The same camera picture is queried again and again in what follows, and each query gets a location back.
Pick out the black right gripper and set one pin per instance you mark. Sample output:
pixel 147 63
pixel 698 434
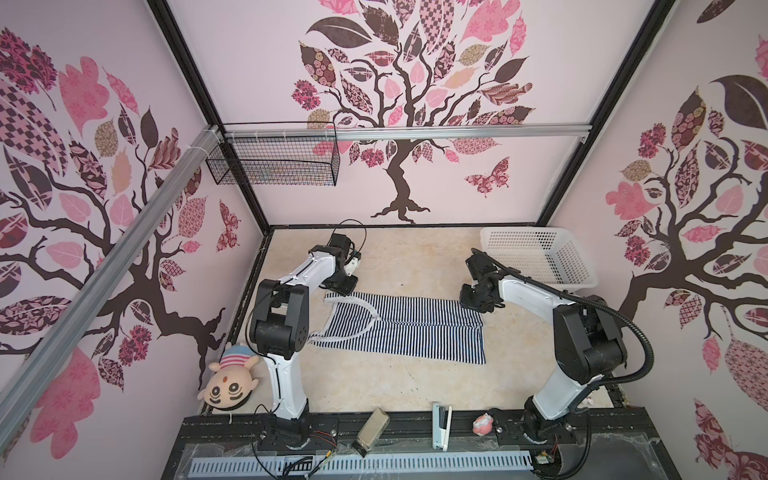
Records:
pixel 463 299

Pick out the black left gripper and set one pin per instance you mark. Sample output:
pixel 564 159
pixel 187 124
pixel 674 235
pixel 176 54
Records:
pixel 344 290

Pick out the blue white striped tank top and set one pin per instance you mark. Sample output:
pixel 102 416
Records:
pixel 428 328

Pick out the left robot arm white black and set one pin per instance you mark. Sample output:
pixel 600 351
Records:
pixel 279 322

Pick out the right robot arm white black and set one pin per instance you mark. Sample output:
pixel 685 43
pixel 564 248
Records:
pixel 588 343

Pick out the white plastic laundry basket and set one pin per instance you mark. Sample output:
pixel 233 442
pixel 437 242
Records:
pixel 550 255

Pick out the white stapler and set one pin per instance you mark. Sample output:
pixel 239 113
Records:
pixel 441 426

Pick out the pink white small toy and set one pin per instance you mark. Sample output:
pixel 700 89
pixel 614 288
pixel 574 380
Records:
pixel 483 425

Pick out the cartoon doll head toy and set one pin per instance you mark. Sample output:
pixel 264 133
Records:
pixel 232 382

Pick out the tan rectangular box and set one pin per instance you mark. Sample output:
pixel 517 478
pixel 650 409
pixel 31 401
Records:
pixel 371 431

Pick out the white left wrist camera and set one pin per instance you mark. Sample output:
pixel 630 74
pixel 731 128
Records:
pixel 353 263

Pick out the black wire basket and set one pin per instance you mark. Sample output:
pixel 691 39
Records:
pixel 285 153

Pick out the white slotted cable duct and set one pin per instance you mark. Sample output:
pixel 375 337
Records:
pixel 318 466

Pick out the aluminium rail back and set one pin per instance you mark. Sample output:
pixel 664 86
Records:
pixel 412 133

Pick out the aluminium rail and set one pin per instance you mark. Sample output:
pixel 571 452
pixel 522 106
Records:
pixel 412 133
pixel 34 376

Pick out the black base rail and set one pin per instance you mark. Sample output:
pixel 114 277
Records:
pixel 603 443

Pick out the black corner frame post left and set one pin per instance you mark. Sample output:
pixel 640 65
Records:
pixel 169 27

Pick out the black corner frame post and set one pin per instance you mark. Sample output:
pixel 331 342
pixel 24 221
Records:
pixel 169 27
pixel 641 46

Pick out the aluminium rail left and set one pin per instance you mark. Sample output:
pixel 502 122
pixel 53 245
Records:
pixel 34 376

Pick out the black corner frame post right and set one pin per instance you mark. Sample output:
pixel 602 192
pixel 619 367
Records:
pixel 641 46

